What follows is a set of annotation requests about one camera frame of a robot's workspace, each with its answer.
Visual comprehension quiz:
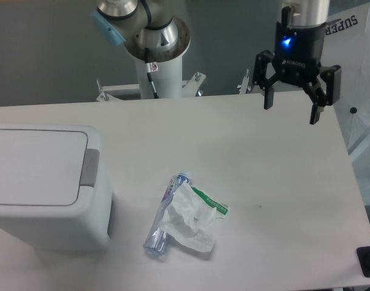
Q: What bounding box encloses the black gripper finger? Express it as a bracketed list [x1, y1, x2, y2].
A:
[253, 50, 282, 110]
[302, 65, 342, 125]

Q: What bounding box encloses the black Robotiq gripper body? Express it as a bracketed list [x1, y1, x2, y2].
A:
[271, 23, 325, 87]

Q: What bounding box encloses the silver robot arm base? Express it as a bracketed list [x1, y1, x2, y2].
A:
[90, 1, 191, 99]

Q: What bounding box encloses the white trash can body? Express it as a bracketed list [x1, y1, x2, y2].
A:
[0, 123, 113, 251]

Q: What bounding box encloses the white trash can lid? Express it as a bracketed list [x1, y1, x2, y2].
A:
[0, 129, 88, 206]

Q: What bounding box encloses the crumpled white plastic wrapper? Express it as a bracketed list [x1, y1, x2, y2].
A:
[162, 184, 230, 253]

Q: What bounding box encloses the black device at edge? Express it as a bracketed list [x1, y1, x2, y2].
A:
[356, 246, 370, 278]

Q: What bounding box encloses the clear plastic water bottle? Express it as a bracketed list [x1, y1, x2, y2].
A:
[143, 171, 191, 257]

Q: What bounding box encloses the white metal mounting frame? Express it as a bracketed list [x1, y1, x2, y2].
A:
[95, 69, 253, 102]

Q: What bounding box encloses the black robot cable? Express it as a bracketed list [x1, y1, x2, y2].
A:
[139, 0, 159, 99]

